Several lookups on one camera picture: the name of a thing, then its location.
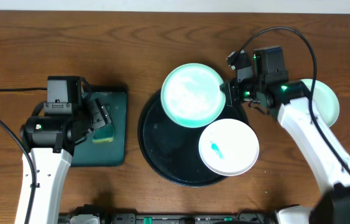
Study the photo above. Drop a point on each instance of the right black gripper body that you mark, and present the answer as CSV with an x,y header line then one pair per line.
x,y
245,91

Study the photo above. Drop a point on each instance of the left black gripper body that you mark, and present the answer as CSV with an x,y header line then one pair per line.
x,y
99,115

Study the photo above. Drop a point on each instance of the light green plate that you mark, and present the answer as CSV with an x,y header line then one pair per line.
x,y
191,95
326,102

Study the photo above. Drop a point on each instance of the green yellow sponge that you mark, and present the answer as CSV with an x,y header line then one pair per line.
x,y
104,134

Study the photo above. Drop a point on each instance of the light green plate top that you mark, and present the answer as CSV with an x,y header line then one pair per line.
x,y
326,102

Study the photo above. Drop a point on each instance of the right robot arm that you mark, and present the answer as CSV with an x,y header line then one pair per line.
x,y
291,104

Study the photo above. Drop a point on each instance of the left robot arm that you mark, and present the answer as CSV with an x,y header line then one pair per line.
x,y
43,178

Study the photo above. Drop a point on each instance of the black rectangular water tray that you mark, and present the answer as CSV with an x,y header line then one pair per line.
x,y
112,152

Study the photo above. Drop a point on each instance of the round black tray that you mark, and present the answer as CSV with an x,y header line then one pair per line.
x,y
172,150

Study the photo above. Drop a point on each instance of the white plate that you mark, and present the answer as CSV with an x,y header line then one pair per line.
x,y
228,147

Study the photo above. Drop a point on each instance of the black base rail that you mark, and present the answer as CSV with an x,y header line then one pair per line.
x,y
131,218

